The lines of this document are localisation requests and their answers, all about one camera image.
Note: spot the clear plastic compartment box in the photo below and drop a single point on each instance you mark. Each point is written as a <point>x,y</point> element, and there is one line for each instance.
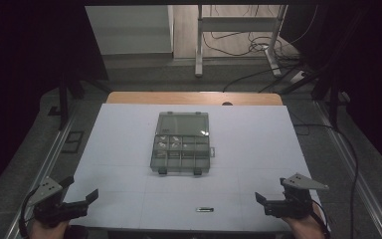
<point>181,146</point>

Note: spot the small dark metal part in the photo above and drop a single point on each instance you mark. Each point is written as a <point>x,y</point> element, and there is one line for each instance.
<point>205,209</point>

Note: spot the black metal stand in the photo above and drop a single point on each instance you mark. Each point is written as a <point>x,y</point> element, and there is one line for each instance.
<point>63,103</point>
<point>333,99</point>

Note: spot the white table sheet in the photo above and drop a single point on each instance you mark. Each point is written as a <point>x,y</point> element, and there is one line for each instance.
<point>245,149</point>

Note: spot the white cabinet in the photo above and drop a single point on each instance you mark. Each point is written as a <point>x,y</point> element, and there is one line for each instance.
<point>129,30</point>

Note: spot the person's right hand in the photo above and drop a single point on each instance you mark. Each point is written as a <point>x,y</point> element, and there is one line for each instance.
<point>306,229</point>

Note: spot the black floor plate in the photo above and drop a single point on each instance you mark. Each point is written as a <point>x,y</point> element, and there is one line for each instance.
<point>73,141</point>

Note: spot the person's left hand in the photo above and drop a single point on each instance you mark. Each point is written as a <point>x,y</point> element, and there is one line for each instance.
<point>44,232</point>

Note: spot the aluminium rail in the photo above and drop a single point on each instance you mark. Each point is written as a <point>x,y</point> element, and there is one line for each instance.
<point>43,169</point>
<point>361,179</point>

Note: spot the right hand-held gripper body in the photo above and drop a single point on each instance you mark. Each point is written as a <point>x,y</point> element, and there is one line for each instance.
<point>295,202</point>

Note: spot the white desk frame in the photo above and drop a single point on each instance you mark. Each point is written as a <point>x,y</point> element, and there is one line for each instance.
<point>237,24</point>

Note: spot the white power strip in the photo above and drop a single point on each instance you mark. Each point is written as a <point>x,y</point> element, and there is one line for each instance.
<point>273,61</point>

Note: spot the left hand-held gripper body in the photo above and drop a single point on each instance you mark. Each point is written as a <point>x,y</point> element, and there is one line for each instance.
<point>54,209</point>

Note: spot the wooden table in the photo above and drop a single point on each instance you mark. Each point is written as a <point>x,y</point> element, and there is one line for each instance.
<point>192,98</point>

